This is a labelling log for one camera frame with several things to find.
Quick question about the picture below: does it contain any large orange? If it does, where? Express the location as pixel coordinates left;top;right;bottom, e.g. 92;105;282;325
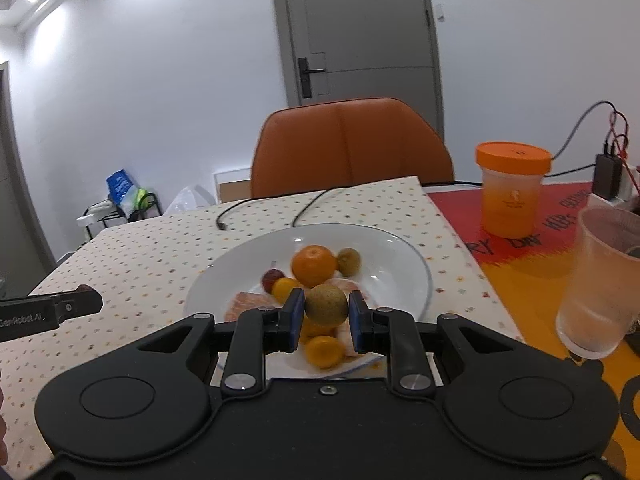
291;245;337;288

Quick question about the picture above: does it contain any red orange table mat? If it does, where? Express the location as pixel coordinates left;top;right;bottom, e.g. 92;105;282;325
425;182;640;479

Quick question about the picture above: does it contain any blue plastic bag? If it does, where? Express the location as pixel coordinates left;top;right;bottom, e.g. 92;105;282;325
106;169;137;209

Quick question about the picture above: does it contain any grey side door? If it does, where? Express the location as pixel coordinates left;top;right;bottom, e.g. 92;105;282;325
1;62;55;299

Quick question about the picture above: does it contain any medium orange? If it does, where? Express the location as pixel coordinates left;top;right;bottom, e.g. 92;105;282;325
300;316;336;340

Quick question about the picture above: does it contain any person left hand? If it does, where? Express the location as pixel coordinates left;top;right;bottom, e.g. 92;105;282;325
0;387;8;466

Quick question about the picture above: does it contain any black usb cable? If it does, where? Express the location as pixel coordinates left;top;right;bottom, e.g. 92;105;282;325
214;186;352;232

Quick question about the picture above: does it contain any small kumquat front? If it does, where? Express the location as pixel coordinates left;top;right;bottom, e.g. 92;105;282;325
304;336;345;370

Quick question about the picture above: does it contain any red plum front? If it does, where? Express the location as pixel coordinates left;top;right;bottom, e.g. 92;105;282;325
262;268;285;294

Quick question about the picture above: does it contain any white framed board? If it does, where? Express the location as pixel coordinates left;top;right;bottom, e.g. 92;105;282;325
214;168;250;203

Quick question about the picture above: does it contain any brown longan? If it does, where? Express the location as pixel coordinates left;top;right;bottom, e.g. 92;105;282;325
336;248;361;278
305;284;348;326

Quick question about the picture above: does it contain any orange lidded plastic cup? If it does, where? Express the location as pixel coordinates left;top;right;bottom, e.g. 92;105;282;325
475;141;551;238

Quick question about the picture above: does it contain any grey main door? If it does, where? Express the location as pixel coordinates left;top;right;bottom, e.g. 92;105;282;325
273;0;444;133

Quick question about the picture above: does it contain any white ceramic plate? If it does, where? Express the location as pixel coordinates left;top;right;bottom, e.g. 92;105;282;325
184;223;434;379

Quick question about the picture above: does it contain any floral tablecloth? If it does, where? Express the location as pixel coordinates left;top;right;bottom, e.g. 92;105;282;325
1;177;521;479

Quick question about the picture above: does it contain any white plastic bag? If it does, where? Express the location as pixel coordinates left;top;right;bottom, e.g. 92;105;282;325
164;184;217;216

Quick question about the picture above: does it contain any clear plastic cup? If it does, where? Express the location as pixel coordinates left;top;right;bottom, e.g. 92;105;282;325
555;207;640;360

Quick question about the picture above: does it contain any black shoe rack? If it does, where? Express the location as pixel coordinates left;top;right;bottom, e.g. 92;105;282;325
76;192;163;240

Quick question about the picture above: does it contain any cardboard sheet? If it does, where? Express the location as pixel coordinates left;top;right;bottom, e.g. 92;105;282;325
218;180;252;203

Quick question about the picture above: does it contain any orange leather chair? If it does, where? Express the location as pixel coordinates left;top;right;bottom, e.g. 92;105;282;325
250;98;454;198

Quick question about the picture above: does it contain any black power adapter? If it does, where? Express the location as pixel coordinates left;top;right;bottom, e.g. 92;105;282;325
591;154;624;200

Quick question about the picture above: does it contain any small kumquat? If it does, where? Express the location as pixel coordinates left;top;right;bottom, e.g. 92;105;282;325
304;336;345;370
271;278;304;304

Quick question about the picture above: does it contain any peeled pomelo segment pale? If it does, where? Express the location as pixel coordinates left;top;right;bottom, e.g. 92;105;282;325
329;278;375;361

